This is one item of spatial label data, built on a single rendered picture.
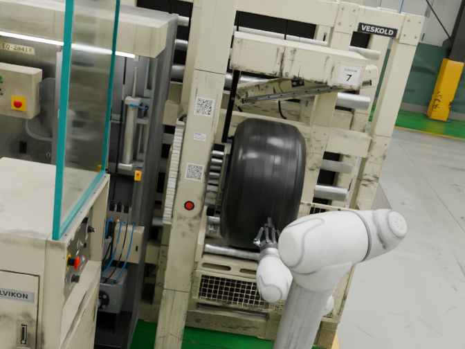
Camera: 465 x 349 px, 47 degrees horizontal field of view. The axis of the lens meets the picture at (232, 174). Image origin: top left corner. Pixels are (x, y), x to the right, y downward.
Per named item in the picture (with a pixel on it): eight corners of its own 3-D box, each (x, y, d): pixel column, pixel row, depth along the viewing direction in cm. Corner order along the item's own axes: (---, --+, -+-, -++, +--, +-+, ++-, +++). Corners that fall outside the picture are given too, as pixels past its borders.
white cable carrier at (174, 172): (162, 222, 240) (176, 120, 224) (163, 218, 245) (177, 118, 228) (171, 224, 240) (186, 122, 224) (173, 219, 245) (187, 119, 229)
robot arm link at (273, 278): (250, 270, 191) (281, 286, 194) (250, 300, 177) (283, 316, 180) (266, 249, 186) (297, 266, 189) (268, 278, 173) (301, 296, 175)
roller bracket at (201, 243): (194, 262, 233) (197, 242, 229) (200, 222, 270) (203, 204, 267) (201, 263, 233) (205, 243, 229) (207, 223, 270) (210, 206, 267)
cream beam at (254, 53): (229, 69, 240) (234, 36, 235) (230, 61, 264) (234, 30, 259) (360, 92, 243) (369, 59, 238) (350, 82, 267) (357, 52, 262)
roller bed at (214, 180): (179, 201, 278) (187, 147, 268) (182, 190, 292) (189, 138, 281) (216, 207, 279) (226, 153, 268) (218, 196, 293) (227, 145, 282)
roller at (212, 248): (201, 253, 237) (201, 248, 233) (202, 244, 240) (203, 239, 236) (278, 265, 239) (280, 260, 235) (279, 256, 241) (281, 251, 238)
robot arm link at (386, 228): (363, 217, 149) (324, 221, 143) (408, 195, 134) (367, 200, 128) (378, 263, 145) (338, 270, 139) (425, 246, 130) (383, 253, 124)
